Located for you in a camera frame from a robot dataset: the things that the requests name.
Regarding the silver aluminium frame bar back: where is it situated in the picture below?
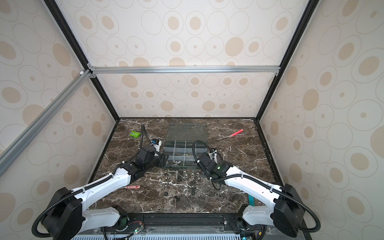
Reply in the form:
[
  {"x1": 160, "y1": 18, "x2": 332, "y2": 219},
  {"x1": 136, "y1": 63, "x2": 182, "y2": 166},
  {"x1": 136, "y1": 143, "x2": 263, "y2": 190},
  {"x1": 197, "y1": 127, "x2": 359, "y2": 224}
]
[{"x1": 91, "y1": 66, "x2": 280, "y2": 74}]

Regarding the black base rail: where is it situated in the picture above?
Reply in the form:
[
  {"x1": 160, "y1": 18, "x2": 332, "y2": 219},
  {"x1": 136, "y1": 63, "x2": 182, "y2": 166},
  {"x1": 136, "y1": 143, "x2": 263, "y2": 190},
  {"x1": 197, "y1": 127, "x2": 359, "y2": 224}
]
[{"x1": 104, "y1": 213, "x2": 267, "y2": 239}]

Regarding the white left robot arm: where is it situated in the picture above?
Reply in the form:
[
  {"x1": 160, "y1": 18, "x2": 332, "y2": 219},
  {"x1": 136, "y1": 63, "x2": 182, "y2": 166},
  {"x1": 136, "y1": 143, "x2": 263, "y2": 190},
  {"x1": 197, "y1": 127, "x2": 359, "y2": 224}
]
[{"x1": 32, "y1": 145, "x2": 168, "y2": 240}]

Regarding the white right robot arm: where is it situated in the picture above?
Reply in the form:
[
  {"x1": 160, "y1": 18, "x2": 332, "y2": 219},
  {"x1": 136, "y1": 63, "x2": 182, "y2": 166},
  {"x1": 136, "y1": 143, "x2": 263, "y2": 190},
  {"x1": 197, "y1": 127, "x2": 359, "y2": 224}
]
[{"x1": 195, "y1": 153, "x2": 305, "y2": 238}]

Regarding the silver aluminium frame bar left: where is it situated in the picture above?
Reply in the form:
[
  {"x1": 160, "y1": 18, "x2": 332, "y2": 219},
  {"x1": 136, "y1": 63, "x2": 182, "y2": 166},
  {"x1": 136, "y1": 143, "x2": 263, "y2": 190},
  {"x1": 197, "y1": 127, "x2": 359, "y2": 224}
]
[{"x1": 1, "y1": 70, "x2": 91, "y2": 175}]

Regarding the green snack packet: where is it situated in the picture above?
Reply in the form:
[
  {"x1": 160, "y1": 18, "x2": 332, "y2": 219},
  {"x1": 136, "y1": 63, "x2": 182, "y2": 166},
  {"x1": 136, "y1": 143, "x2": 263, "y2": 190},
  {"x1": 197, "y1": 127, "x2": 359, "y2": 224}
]
[{"x1": 130, "y1": 131, "x2": 141, "y2": 138}]

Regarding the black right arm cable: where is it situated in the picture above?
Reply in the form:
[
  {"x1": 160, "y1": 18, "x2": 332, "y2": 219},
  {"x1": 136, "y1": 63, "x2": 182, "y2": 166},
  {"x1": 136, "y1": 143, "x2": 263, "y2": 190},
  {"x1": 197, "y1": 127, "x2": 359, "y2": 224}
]
[{"x1": 191, "y1": 140, "x2": 321, "y2": 233}]

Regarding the teal tool handle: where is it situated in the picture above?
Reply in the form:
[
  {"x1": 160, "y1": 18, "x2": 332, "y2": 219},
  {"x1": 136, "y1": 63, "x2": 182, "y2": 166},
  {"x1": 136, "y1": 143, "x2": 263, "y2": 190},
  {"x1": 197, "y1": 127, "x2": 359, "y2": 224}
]
[{"x1": 248, "y1": 195, "x2": 256, "y2": 207}]

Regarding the silver aluminium frame bar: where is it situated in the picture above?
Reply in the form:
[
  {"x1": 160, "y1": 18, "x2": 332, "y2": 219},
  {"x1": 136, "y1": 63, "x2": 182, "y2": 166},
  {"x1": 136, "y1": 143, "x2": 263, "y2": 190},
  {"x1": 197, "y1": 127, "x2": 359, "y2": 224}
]
[
  {"x1": 91, "y1": 66, "x2": 280, "y2": 74},
  {"x1": 1, "y1": 70, "x2": 91, "y2": 175}
]

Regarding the clear plastic organizer box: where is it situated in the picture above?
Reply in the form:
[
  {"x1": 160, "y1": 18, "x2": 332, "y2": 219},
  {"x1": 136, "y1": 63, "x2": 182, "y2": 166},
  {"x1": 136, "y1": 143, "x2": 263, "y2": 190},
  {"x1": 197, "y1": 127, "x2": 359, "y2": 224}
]
[{"x1": 163, "y1": 124, "x2": 208, "y2": 170}]

